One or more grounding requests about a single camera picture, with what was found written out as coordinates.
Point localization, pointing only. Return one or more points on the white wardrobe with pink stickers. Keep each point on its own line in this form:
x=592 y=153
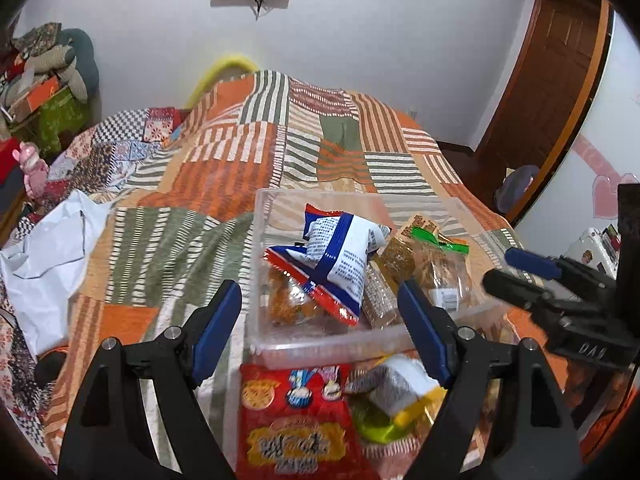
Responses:
x=605 y=160

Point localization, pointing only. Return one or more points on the clear plastic storage box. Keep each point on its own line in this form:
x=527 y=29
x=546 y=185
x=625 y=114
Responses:
x=280 y=210

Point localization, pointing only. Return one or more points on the red snack packet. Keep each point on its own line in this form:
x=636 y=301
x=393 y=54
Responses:
x=295 y=430

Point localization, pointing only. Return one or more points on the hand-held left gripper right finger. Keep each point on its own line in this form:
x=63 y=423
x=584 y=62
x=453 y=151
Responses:
x=425 y=330

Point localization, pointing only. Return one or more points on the blue and white snack packet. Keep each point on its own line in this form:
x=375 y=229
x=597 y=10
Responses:
x=335 y=260

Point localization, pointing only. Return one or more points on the pink plush toy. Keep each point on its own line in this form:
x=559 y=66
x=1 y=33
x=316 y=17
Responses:
x=32 y=170

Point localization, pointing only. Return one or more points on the small clear pale snack packet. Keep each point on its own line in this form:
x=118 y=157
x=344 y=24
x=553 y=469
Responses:
x=377 y=295

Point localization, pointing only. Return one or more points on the checked patchwork quilt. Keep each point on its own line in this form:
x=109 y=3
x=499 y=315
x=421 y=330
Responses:
x=120 y=135

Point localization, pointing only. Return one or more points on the yellow hoop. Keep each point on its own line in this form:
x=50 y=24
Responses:
x=225 y=66

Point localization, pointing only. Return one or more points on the white stickered box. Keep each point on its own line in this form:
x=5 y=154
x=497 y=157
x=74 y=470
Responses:
x=595 y=250

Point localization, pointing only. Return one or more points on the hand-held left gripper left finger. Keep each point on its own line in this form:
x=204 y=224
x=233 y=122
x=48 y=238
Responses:
x=220 y=330

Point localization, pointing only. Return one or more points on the grey purple bag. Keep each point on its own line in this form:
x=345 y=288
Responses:
x=517 y=190

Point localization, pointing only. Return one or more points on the brown biscuit packet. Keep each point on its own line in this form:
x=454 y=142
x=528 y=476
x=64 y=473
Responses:
x=397 y=257

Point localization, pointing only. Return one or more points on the orange box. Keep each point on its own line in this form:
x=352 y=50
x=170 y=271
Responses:
x=40 y=95

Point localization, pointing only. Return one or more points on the clear green-strip bread bag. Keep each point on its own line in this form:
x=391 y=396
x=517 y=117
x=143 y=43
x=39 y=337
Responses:
x=440 y=270

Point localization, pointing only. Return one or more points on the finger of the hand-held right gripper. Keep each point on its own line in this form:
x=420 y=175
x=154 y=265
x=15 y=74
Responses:
x=530 y=261
x=510 y=285

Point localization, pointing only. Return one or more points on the brown wooden door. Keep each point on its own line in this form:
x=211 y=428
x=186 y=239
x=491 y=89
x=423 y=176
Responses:
x=545 y=75

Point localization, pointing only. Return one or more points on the white plastic bag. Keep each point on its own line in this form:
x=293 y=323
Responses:
x=45 y=270

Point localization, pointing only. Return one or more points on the grey plush cushion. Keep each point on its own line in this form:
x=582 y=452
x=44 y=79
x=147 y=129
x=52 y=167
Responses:
x=80 y=60

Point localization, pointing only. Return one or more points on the clear orange snack packet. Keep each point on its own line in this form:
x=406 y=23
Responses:
x=287 y=302

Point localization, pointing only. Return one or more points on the green gift bag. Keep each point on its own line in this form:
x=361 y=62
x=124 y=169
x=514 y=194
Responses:
x=57 y=117

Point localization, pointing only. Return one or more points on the yellow and white snack packet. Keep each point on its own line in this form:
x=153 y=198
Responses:
x=400 y=385

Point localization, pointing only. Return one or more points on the red box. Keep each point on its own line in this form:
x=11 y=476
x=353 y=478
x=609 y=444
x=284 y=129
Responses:
x=4 y=167

